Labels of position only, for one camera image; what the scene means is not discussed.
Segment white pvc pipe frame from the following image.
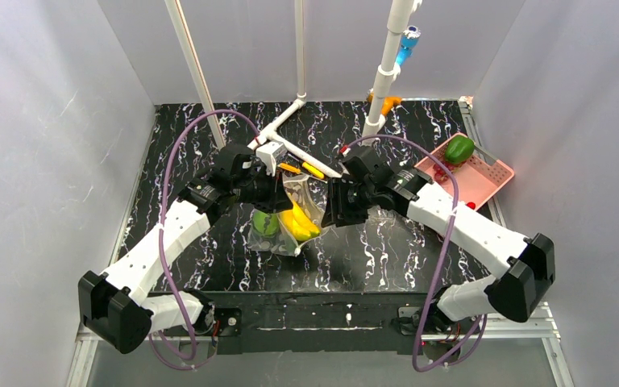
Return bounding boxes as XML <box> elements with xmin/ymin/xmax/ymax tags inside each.
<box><xmin>164</xmin><ymin>1</ymin><xmax>422</xmax><ymax>177</ymax></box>

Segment orange handled screwdriver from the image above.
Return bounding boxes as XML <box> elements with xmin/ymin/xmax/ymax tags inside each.
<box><xmin>279</xmin><ymin>163</ymin><xmax>302</xmax><ymax>175</ymax></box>

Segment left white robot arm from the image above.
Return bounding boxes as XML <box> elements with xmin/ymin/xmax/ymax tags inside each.
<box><xmin>77</xmin><ymin>141</ymin><xmax>293</xmax><ymax>354</ymax></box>

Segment yellow handled screwdriver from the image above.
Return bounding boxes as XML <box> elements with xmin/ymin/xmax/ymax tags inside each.
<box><xmin>301</xmin><ymin>162</ymin><xmax>325</xmax><ymax>180</ymax></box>

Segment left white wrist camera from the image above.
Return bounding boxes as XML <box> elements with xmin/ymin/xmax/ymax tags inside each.
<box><xmin>255</xmin><ymin>141</ymin><xmax>287</xmax><ymax>176</ymax></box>

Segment green toy bell pepper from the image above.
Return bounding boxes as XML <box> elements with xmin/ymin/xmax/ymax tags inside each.
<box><xmin>444</xmin><ymin>135</ymin><xmax>476</xmax><ymax>165</ymax></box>

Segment pink plastic basket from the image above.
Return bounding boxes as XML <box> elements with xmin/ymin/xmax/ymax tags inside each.
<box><xmin>432</xmin><ymin>133</ymin><xmax>514</xmax><ymax>210</ymax></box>

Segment orange object at back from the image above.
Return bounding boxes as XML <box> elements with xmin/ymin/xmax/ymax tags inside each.
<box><xmin>380</xmin><ymin>96</ymin><xmax>402</xmax><ymax>117</ymax></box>

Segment purple cable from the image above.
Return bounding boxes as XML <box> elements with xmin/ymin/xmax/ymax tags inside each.
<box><xmin>147</xmin><ymin>109</ymin><xmax>261</xmax><ymax>372</ymax></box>
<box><xmin>341</xmin><ymin>134</ymin><xmax>488</xmax><ymax>372</ymax></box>

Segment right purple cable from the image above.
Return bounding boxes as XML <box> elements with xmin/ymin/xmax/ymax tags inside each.
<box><xmin>341</xmin><ymin>134</ymin><xmax>488</xmax><ymax>372</ymax></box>

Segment blue hanging bottle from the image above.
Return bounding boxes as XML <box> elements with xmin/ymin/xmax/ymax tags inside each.
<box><xmin>396</xmin><ymin>25</ymin><xmax>422</xmax><ymax>67</ymax></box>

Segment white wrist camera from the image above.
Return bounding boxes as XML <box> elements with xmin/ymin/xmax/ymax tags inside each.
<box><xmin>255</xmin><ymin>141</ymin><xmax>287</xmax><ymax>176</ymax></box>
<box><xmin>338</xmin><ymin>144</ymin><xmax>360</xmax><ymax>162</ymax></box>

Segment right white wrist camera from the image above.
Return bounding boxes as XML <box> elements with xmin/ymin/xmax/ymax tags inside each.
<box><xmin>338</xmin><ymin>144</ymin><xmax>360</xmax><ymax>162</ymax></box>

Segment green toy watermelon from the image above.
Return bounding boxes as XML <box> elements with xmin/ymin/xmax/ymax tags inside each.
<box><xmin>252</xmin><ymin>210</ymin><xmax>280</xmax><ymax>238</ymax></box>

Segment red toy grapes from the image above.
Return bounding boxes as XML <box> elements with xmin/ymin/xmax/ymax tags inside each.
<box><xmin>433</xmin><ymin>162</ymin><xmax>462</xmax><ymax>184</ymax></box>

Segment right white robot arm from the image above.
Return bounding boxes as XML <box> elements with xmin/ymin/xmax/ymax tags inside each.
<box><xmin>322</xmin><ymin>146</ymin><xmax>555</xmax><ymax>327</ymax></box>

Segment clear polka dot zip bag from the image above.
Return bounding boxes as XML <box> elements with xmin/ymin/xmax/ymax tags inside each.
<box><xmin>247</xmin><ymin>175</ymin><xmax>324</xmax><ymax>256</ymax></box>

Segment yellow toy banana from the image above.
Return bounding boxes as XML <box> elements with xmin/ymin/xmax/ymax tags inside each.
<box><xmin>292</xmin><ymin>202</ymin><xmax>321</xmax><ymax>237</ymax></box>
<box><xmin>279</xmin><ymin>210</ymin><xmax>313</xmax><ymax>242</ymax></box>

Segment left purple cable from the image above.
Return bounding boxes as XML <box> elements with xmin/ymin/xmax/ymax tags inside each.
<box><xmin>147</xmin><ymin>109</ymin><xmax>261</xmax><ymax>372</ymax></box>

